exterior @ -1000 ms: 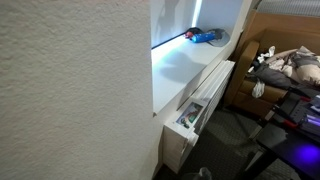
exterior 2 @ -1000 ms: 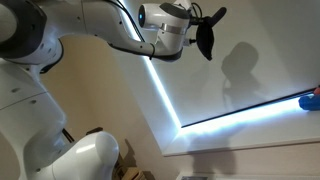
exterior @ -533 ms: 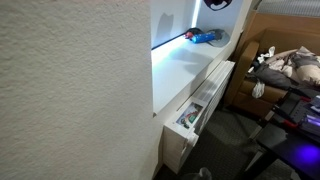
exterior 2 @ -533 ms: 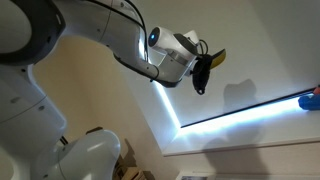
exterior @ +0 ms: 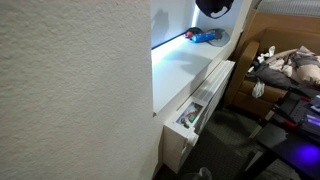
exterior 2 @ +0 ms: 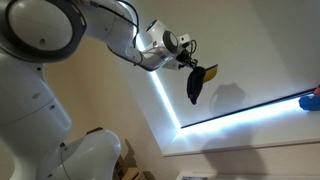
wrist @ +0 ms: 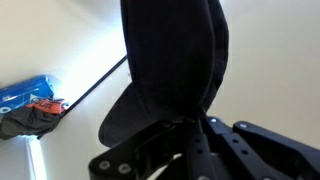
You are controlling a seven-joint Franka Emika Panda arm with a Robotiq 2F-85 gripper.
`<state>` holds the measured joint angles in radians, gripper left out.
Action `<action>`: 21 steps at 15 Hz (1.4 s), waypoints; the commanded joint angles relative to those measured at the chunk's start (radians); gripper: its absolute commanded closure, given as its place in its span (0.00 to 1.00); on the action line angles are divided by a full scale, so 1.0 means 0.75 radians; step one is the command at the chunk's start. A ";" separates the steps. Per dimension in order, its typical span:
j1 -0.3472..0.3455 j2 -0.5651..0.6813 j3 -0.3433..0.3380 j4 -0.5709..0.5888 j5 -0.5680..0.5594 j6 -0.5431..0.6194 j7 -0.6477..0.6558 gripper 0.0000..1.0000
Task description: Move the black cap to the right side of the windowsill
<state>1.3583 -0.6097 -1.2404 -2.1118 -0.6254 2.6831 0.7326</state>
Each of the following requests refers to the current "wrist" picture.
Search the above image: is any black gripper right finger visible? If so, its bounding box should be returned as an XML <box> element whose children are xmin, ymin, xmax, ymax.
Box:
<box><xmin>200</xmin><ymin>115</ymin><xmax>320</xmax><ymax>180</ymax></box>

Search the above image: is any dark grey cloth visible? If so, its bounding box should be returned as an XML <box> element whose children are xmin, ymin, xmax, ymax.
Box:
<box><xmin>0</xmin><ymin>106</ymin><xmax>66</xmax><ymax>141</ymax></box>

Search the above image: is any black cap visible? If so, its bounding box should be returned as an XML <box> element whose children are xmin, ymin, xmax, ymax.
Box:
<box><xmin>97</xmin><ymin>0</ymin><xmax>231</xmax><ymax>150</ymax></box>

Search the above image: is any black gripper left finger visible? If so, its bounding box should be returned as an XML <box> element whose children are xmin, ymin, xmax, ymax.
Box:
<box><xmin>87</xmin><ymin>117</ymin><xmax>215</xmax><ymax>180</ymax></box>

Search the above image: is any orange printed strap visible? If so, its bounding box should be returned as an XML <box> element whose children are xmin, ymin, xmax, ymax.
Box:
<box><xmin>24</xmin><ymin>97</ymin><xmax>70</xmax><ymax>115</ymax></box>

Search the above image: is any blue box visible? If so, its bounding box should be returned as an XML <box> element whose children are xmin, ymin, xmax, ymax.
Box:
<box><xmin>0</xmin><ymin>74</ymin><xmax>63</xmax><ymax>115</ymax></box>

